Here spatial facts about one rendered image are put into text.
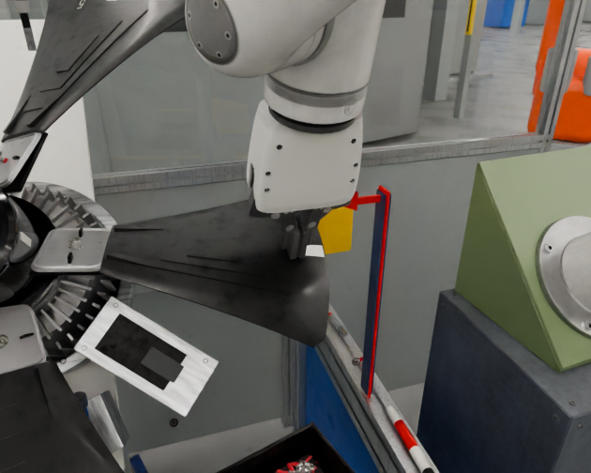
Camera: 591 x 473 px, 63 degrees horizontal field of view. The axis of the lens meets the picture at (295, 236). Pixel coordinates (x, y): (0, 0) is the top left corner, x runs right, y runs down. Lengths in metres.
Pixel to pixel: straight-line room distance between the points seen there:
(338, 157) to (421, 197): 1.11
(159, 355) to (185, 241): 0.15
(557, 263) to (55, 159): 0.76
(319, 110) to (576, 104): 3.83
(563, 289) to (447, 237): 0.90
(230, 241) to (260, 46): 0.28
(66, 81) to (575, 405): 0.72
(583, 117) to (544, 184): 3.32
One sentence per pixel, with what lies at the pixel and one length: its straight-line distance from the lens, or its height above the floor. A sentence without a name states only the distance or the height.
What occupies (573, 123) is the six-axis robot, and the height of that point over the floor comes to 0.53.
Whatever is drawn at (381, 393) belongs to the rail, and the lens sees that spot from 0.78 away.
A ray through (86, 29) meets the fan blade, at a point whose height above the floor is 1.36.
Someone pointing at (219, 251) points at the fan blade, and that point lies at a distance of 0.51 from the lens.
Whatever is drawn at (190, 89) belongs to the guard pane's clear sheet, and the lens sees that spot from 1.23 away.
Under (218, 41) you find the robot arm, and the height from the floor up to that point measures 1.38.
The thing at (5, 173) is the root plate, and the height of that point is 1.25.
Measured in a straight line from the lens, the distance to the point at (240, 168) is 1.28.
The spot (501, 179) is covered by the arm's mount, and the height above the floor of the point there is 1.14.
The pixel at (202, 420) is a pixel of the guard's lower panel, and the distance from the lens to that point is 1.75.
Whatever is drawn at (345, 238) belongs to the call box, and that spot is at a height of 1.01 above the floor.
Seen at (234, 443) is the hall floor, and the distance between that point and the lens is 1.84.
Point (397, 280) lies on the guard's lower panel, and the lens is 1.64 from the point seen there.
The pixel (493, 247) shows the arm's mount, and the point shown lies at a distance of 0.81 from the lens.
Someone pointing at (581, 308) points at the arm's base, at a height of 1.00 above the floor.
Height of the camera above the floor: 1.41
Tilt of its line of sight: 27 degrees down
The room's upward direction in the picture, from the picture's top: straight up
